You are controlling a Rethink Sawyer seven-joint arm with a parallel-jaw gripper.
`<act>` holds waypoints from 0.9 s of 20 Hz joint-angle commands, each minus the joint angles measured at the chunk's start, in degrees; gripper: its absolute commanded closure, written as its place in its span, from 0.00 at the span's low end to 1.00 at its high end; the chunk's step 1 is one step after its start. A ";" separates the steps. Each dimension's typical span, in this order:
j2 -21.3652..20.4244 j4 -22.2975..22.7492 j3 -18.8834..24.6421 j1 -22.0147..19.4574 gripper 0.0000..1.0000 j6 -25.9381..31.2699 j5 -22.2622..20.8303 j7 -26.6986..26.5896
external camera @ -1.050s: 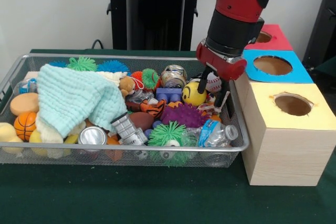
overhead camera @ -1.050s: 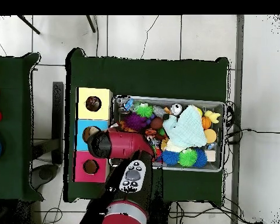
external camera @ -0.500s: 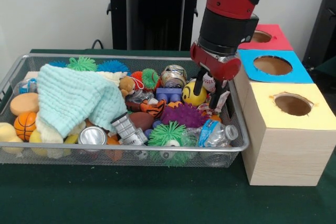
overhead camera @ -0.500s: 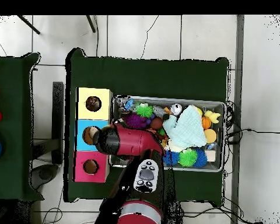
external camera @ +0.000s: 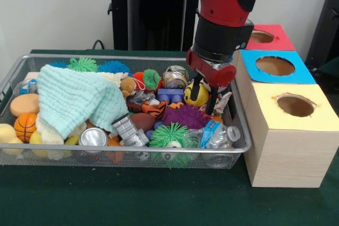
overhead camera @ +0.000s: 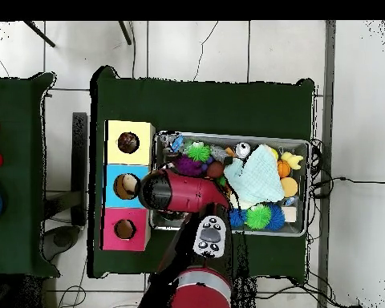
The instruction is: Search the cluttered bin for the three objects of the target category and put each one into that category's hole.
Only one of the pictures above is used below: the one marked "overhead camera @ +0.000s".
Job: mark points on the mint green knitted cloth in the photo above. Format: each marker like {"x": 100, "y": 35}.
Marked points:
{"x": 256, "y": 174}

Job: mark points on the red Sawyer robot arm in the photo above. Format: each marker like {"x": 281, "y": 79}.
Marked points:
{"x": 192, "y": 192}

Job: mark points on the clear shallow bin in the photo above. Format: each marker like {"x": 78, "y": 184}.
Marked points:
{"x": 298, "y": 226}

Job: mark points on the purple spiky ball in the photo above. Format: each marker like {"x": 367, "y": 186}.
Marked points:
{"x": 188, "y": 166}

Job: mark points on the green spiky ball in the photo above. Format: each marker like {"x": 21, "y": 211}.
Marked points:
{"x": 198, "y": 153}

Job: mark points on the crushed plastic water bottle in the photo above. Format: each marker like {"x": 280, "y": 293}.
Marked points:
{"x": 170, "y": 142}

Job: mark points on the large blue spiky ball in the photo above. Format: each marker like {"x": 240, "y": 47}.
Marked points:
{"x": 238, "y": 218}

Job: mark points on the dark green table cloth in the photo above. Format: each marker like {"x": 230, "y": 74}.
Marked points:
{"x": 199, "y": 102}

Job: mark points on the green fuzzy monster toy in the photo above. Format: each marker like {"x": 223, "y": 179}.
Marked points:
{"x": 258, "y": 217}

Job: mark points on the small orange basketball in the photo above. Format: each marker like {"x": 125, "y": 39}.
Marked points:
{"x": 283, "y": 169}

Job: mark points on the pale orange round sponge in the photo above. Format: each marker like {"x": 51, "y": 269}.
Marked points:
{"x": 289, "y": 187}

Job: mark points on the black tripod leg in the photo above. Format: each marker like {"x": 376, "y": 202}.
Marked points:
{"x": 125, "y": 32}
{"x": 38, "y": 33}

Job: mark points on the green covered side table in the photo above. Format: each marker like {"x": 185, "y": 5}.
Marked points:
{"x": 13, "y": 128}

